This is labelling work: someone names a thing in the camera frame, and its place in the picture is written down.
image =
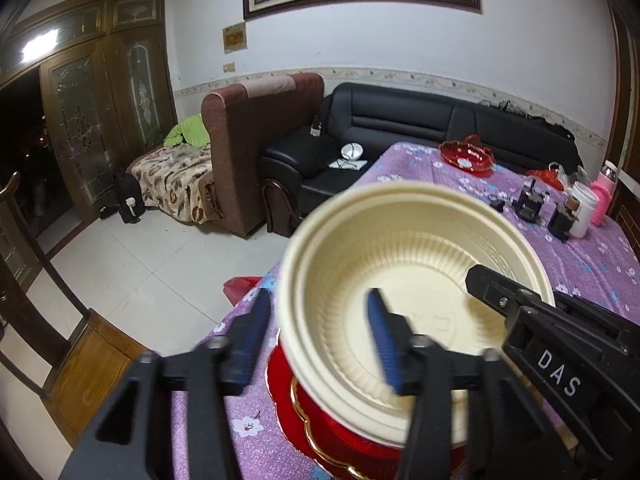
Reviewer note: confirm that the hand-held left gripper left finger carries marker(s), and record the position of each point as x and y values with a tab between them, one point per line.
252	335

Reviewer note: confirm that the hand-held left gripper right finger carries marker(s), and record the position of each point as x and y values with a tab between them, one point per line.
382	340

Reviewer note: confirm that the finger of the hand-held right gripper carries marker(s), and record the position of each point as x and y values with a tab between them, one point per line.
495	290
590	312

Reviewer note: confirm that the large cream plastic bowl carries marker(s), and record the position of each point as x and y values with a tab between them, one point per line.
345	405
425	250

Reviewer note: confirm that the red plastic stool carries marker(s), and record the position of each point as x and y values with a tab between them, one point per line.
240	287

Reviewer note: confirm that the purple floral tablecloth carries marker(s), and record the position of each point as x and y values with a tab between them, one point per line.
575	260

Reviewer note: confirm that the dark jar with cork lid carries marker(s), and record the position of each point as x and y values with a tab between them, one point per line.
560	222

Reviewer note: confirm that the black round device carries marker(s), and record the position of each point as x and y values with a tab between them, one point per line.
530	200

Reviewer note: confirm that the pink knit-sleeved bottle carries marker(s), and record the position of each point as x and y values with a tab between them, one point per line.
602	195

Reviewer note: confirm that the red plastic bag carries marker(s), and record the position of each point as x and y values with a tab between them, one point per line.
547	176

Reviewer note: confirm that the light wooden chair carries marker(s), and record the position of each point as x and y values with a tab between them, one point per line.
90	360

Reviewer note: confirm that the leaf patterned blanket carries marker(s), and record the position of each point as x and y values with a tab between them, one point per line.
170	180

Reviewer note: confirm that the black bag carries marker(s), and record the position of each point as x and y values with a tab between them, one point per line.
129	200

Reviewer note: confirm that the brown armchair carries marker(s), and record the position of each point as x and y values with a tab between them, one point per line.
250	150

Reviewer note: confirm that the black leather sofa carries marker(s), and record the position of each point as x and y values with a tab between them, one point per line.
400	115

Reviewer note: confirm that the green cloth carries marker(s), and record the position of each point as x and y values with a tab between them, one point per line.
187	130

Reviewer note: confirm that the white plug adapter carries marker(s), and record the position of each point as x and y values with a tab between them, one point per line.
316	127

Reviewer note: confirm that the wooden glass-panel doors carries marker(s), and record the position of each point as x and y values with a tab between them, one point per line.
90	95

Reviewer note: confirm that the wooden door frame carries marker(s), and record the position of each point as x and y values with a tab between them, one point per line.
625	85

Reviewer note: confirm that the small wall plaque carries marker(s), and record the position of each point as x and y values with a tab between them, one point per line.
234	37

